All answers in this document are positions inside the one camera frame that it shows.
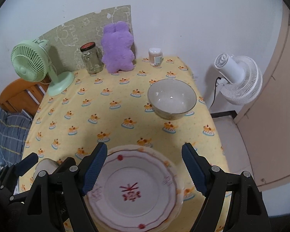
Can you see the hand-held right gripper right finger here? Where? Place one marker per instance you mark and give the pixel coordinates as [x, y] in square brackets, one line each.
[193, 169]

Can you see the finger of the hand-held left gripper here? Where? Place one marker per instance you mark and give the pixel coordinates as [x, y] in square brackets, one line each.
[66, 161]
[26, 164]

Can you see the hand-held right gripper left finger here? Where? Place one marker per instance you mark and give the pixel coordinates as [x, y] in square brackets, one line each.
[94, 169]

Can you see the floral ceramic bowl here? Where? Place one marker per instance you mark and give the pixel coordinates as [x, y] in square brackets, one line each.
[45, 168]
[171, 99]

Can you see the scalloped yellow floral plate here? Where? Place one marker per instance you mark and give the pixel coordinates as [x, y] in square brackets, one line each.
[181, 188]

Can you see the beaded-rim yellow floral plate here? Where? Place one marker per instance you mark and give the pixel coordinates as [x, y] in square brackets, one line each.
[169, 165]

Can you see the red-trimmed white plate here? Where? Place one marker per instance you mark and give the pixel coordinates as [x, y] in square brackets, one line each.
[135, 174]

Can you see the blue plaid bedding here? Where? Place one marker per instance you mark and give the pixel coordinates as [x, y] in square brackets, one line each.
[12, 135]

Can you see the wooden chair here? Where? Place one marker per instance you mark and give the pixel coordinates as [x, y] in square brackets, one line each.
[17, 94]

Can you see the yellow printed tablecloth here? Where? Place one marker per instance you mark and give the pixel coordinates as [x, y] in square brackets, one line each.
[111, 94]

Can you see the white desk fan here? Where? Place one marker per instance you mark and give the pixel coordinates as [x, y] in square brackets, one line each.
[241, 79]

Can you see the green desk fan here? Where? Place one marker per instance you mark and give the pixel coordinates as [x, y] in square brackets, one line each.
[29, 60]

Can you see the glass jar with lid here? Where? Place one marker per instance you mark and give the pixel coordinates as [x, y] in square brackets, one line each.
[91, 60]

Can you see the beige door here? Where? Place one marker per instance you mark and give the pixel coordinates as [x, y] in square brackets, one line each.
[275, 101]

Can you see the cotton swab container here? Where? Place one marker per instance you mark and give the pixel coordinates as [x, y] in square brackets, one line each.
[155, 56]

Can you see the purple plush toy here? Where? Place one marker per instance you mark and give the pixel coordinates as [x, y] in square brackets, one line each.
[118, 48]

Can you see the green patterned wall mat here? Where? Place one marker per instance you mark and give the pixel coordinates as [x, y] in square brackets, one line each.
[70, 33]

